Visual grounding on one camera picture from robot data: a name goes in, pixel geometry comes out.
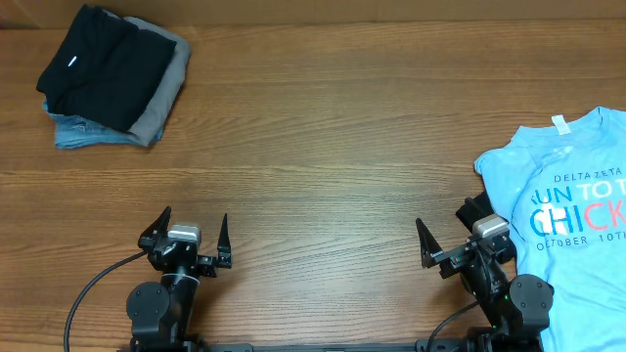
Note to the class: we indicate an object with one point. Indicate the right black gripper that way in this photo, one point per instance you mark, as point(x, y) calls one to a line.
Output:
point(463, 255)

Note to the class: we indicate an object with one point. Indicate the folded blue jeans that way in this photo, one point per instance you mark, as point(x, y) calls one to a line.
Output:
point(74, 131)

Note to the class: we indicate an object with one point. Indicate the folded grey garment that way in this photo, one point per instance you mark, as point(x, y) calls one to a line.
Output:
point(175, 73)

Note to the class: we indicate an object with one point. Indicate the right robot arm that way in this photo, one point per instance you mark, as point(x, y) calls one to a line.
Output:
point(517, 310)

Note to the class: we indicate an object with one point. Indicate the folded black garment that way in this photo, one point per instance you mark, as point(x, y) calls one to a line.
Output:
point(106, 69)

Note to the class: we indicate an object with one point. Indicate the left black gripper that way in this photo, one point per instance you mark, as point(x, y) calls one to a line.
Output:
point(160, 225)

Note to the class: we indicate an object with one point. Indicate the light blue printed t-shirt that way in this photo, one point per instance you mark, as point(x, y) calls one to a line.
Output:
point(562, 190)

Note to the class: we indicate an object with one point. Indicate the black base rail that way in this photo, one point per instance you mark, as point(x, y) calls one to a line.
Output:
point(323, 347)

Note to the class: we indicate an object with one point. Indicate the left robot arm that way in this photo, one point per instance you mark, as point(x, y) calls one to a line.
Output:
point(160, 312)

